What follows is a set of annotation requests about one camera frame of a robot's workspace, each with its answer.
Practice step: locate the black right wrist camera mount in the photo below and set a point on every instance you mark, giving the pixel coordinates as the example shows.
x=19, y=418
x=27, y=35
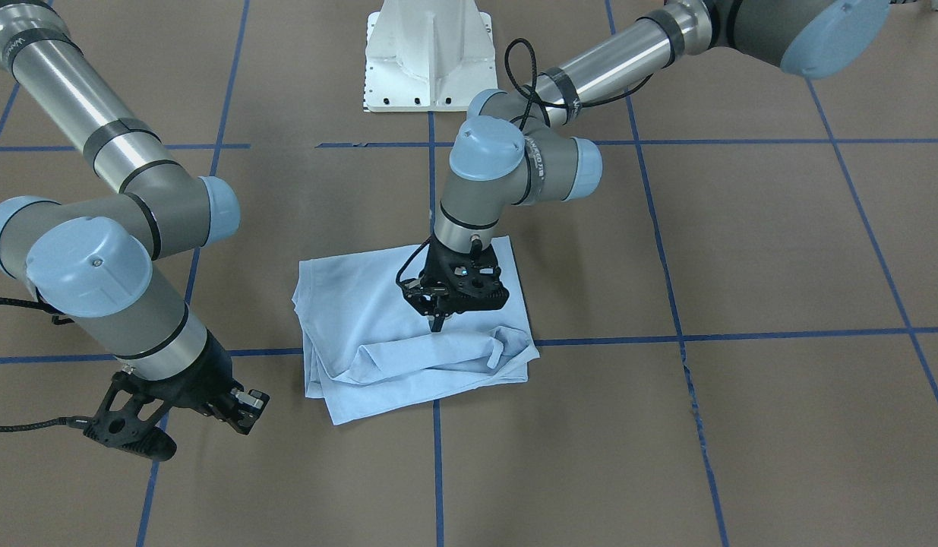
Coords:
x=116, y=423

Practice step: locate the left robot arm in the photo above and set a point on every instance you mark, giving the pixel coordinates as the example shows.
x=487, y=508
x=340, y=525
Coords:
x=509, y=151

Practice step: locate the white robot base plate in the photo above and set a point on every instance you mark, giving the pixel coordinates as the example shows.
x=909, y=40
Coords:
x=426, y=56

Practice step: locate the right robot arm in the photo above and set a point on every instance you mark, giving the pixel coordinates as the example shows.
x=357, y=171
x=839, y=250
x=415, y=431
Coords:
x=95, y=260

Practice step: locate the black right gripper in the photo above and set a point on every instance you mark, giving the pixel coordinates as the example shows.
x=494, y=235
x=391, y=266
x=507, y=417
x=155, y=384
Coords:
x=197, y=384

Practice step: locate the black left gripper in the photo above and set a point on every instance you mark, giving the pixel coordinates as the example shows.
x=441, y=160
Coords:
x=421, y=292

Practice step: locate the light blue t-shirt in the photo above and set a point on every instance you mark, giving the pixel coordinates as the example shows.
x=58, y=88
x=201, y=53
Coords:
x=366, y=351

